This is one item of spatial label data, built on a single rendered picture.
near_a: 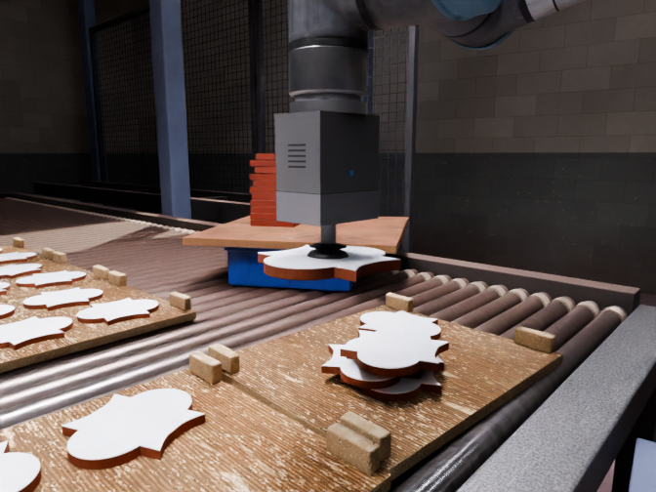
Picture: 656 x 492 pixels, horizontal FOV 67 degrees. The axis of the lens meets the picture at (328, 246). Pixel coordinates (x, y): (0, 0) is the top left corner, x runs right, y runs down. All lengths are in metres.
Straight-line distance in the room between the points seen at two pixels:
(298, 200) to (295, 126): 0.07
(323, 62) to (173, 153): 1.98
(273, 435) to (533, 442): 0.29
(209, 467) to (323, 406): 0.16
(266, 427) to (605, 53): 4.96
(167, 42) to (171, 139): 0.42
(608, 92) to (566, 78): 0.38
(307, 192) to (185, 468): 0.29
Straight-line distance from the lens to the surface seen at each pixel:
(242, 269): 1.20
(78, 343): 0.90
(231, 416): 0.61
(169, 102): 2.42
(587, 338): 0.98
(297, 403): 0.63
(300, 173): 0.47
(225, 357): 0.71
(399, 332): 0.73
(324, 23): 0.48
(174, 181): 2.42
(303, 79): 0.48
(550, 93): 5.32
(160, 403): 0.63
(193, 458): 0.55
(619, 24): 5.33
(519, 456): 0.61
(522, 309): 1.11
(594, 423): 0.71
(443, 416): 0.62
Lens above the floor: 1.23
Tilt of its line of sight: 10 degrees down
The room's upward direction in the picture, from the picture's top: straight up
